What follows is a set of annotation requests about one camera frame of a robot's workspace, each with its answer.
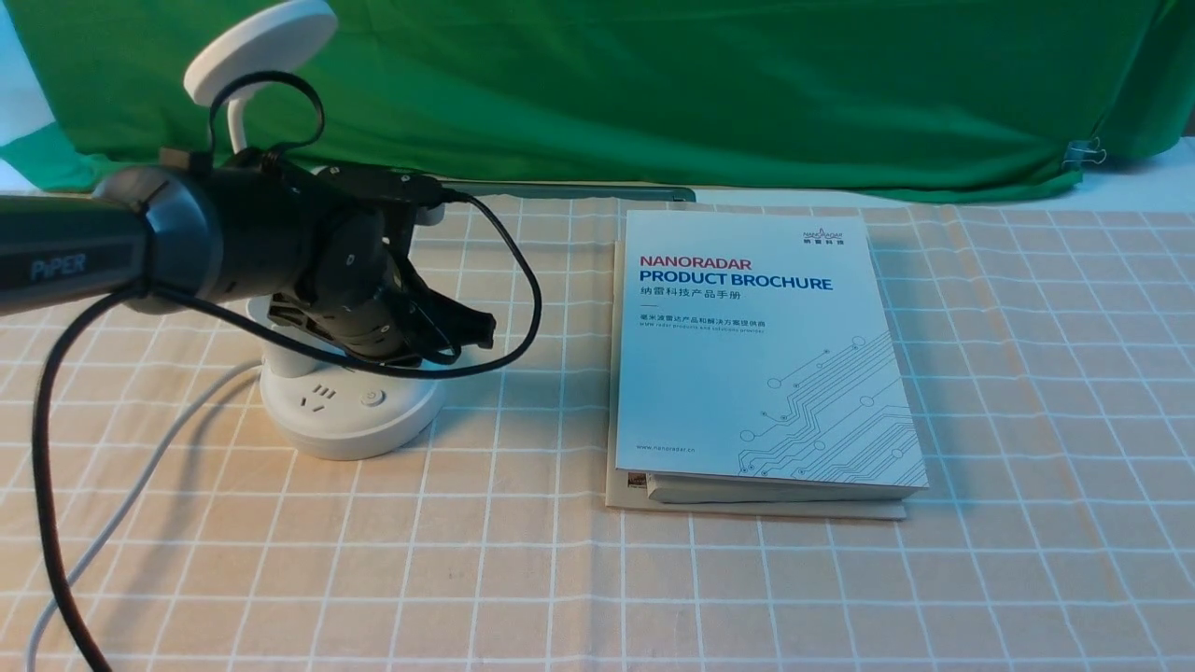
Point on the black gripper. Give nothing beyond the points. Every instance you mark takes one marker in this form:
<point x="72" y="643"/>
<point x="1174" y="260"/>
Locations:
<point x="351" y="294"/>

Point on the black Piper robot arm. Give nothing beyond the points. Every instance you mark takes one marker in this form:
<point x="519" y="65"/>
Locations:
<point x="236" y="232"/>

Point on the white desk lamp with base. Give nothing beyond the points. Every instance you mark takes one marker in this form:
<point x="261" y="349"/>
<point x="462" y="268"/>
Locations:
<point x="324" y="411"/>

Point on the dark grey flat bar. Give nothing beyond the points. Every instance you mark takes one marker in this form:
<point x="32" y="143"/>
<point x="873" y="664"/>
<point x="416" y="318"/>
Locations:
<point x="568" y="191"/>

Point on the white Nanoradar product brochure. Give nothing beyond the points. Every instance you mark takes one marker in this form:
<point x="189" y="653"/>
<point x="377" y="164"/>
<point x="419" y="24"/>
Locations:
<point x="747" y="373"/>

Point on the checkered beige tablecloth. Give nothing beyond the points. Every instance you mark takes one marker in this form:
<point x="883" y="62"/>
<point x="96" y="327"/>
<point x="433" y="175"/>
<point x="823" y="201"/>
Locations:
<point x="1048" y="357"/>

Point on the green backdrop cloth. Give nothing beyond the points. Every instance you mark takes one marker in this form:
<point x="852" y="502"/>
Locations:
<point x="927" y="101"/>

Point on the metal binder clip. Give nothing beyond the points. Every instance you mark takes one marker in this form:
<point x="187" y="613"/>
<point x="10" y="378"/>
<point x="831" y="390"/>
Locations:
<point x="1079" y="155"/>

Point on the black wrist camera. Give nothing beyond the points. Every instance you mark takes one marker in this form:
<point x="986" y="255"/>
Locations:
<point x="406" y="198"/>

